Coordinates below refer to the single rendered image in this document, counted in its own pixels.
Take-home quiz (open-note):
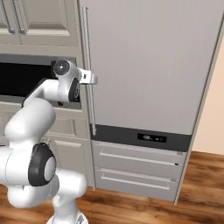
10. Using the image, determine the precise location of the grey fridge door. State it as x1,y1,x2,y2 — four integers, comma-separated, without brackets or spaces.
78,0,224,137

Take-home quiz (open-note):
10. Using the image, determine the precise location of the grey fridge drawer front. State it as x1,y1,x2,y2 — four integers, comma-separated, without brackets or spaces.
91,140,188,180
94,166,182,203

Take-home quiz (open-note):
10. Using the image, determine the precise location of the grey fridge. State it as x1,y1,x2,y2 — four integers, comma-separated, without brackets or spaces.
76,0,224,206

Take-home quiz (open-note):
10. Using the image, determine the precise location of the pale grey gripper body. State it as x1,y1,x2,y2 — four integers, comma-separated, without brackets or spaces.
86,69,99,86

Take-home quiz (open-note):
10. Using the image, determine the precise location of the beige drawer front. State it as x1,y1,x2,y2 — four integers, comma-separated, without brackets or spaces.
0,101,90,140

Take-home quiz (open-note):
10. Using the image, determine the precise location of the beige low cupboard door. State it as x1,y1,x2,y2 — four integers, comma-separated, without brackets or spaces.
43,138,95,188

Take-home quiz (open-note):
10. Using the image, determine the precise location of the black built-in oven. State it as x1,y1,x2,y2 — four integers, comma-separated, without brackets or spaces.
0,52,83,111

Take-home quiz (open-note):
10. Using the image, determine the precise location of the long silver fridge door handle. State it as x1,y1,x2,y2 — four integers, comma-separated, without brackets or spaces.
80,6,97,137

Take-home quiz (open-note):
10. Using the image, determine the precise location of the silver cupboard door handle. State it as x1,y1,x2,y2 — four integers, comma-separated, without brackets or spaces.
1,0,16,35
11,0,29,35

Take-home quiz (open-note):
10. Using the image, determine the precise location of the silver fridge drawer handle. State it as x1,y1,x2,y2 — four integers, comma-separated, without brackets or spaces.
99,150,179,167
100,173,171,191

